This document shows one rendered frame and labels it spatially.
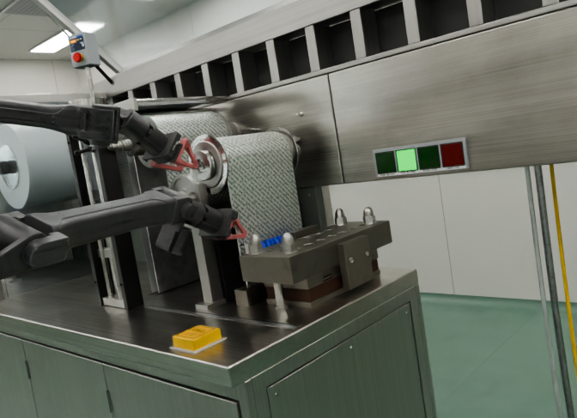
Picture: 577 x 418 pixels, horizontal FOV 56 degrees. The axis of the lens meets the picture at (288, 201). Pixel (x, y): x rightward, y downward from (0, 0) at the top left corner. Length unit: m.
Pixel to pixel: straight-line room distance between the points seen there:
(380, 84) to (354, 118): 0.12
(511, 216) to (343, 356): 2.71
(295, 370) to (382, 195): 3.20
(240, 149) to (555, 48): 0.72
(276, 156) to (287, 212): 0.15
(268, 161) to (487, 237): 2.68
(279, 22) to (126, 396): 1.06
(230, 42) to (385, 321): 0.96
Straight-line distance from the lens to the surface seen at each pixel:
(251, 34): 1.70
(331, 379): 1.21
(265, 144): 1.42
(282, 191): 1.44
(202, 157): 1.34
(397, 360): 1.42
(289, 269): 1.17
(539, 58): 1.25
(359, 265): 1.33
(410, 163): 1.37
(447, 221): 4.01
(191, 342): 1.10
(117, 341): 1.30
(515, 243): 3.86
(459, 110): 1.31
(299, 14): 1.58
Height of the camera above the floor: 1.25
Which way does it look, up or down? 5 degrees down
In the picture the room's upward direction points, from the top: 9 degrees counter-clockwise
